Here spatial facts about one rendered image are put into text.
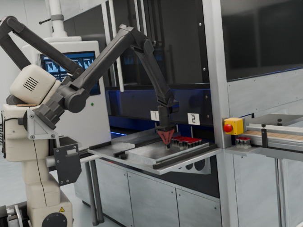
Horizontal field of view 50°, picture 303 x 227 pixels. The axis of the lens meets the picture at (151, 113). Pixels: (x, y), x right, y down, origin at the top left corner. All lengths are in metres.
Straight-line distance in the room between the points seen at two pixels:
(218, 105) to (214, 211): 0.59
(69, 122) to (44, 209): 0.93
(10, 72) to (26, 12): 1.22
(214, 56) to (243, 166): 0.61
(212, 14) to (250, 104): 0.52
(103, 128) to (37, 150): 1.05
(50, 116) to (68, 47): 1.11
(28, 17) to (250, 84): 5.77
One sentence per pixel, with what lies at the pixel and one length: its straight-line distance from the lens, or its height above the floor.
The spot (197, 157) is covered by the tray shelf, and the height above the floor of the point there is 0.88.
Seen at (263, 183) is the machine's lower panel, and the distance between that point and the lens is 1.99.
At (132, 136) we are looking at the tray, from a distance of 2.09.
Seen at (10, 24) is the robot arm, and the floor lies 1.57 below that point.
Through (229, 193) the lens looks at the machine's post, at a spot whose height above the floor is 0.64.
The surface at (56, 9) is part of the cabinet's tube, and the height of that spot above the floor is 1.77.
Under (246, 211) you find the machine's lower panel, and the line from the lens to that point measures 1.91.
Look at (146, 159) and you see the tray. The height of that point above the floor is 0.90.
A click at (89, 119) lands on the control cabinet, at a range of 2.34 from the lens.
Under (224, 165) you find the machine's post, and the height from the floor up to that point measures 0.79.
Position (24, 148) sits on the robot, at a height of 1.06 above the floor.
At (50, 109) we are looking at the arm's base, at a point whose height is 1.21.
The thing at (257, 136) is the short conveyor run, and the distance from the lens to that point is 1.67.
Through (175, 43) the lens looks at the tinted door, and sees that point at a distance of 1.83.
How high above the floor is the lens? 1.33
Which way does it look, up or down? 8 degrees down
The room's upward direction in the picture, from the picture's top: 7 degrees counter-clockwise
